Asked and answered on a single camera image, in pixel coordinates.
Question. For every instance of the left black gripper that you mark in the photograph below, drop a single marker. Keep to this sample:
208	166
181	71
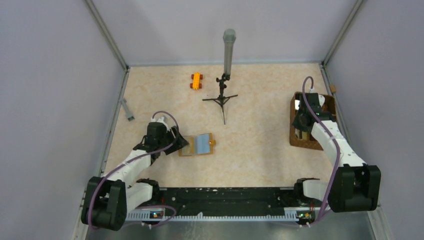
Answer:
180	143

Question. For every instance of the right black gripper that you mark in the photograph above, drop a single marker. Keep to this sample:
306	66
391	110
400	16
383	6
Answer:
296	123

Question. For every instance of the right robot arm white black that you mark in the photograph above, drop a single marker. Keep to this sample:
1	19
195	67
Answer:
356	184

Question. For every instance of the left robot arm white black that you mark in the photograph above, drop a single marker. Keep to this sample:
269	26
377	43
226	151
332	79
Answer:
109	198

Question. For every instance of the black card stack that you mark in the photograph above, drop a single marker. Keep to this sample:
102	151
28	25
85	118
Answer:
297	101

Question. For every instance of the gold card stack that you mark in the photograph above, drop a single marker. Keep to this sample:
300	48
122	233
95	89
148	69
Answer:
304	136

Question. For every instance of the woven wicker divided basket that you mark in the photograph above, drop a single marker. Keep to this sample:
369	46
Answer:
322	131

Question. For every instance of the small wooden block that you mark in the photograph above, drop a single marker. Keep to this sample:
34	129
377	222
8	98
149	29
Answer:
332	88

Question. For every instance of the orange toy block car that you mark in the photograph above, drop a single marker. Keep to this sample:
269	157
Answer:
196	81

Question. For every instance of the grey microphone on tripod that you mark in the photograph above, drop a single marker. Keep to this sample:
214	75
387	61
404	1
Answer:
229	38

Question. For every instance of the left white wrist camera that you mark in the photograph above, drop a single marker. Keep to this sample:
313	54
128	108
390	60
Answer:
162	119

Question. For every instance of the grey metal bracket tool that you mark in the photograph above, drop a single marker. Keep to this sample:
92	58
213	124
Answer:
128	113

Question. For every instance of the white slotted cable duct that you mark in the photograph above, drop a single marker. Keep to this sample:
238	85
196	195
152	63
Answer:
154	216

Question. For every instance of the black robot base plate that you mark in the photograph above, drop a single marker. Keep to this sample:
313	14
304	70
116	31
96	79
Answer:
231	201

